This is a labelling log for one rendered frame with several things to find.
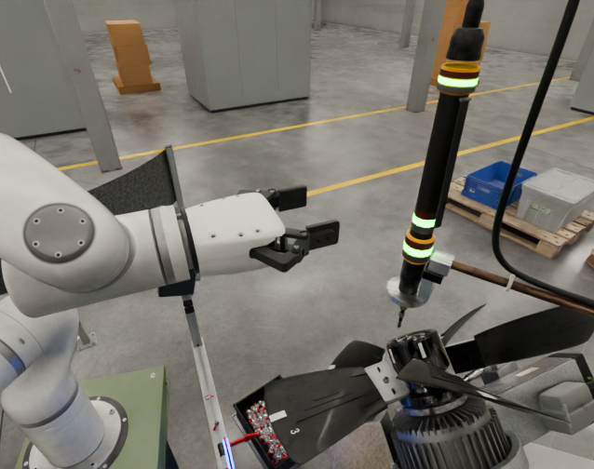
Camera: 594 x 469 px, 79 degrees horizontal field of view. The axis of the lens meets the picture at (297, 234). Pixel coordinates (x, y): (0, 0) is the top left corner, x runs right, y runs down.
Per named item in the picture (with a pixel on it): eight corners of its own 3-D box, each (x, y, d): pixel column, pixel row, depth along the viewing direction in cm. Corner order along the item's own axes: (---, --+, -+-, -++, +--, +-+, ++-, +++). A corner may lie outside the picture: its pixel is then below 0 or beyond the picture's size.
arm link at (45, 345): (-5, 415, 71) (-79, 337, 57) (73, 341, 85) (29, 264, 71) (41, 437, 68) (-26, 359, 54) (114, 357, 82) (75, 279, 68)
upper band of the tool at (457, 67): (477, 90, 44) (483, 64, 43) (469, 98, 41) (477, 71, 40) (441, 86, 46) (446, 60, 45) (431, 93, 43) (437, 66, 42)
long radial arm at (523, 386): (504, 457, 76) (481, 399, 78) (479, 448, 83) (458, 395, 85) (596, 406, 85) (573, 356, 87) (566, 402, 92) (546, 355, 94)
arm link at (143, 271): (143, 194, 35) (155, 221, 44) (-18, 222, 31) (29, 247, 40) (162, 277, 34) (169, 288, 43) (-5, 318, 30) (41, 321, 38)
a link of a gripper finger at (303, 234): (250, 244, 42) (292, 233, 44) (265, 268, 39) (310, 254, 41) (249, 224, 41) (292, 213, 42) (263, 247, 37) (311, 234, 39)
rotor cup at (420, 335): (478, 381, 78) (455, 323, 81) (439, 408, 70) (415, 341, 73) (425, 382, 90) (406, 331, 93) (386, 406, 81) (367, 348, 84)
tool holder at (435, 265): (444, 293, 63) (458, 248, 58) (432, 319, 58) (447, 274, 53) (394, 274, 67) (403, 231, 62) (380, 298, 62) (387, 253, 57)
